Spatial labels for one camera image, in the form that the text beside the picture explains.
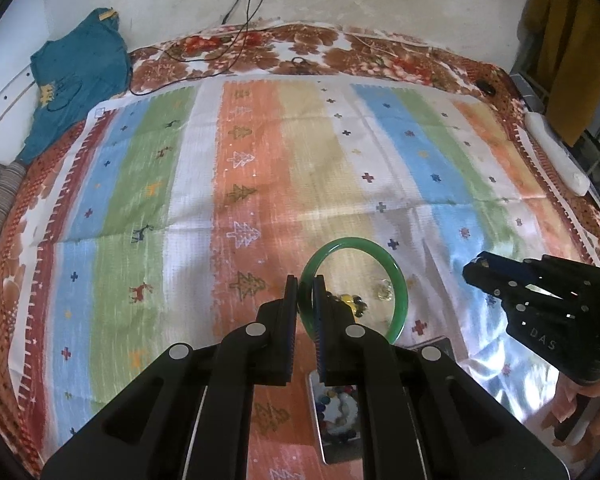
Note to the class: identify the small black object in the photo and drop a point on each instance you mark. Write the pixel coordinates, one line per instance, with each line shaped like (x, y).
(486, 87)

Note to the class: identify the white rolled cloth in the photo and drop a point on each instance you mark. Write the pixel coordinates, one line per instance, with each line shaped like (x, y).
(555, 150)

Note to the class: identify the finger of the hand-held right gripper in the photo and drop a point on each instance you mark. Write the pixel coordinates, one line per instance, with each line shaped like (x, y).
(500, 290)
(555, 275)

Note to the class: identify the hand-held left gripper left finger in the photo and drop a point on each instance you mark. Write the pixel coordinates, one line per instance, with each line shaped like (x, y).
(291, 340)

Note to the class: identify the striped colourful mat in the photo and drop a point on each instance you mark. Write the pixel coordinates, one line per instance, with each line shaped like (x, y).
(280, 160)

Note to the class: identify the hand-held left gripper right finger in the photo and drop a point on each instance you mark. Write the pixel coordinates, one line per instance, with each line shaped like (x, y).
(321, 330)

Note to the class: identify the mustard coat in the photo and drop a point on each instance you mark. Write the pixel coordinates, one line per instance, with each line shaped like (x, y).
(575, 50)

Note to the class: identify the silver metal tin box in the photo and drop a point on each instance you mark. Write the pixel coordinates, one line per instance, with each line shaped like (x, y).
(337, 447)

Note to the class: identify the person's right hand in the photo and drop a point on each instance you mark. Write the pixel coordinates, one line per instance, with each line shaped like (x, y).
(562, 402)

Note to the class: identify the green jade bangle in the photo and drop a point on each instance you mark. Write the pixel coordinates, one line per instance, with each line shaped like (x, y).
(360, 245)

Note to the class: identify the teal garment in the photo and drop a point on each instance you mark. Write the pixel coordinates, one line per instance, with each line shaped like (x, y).
(75, 70)

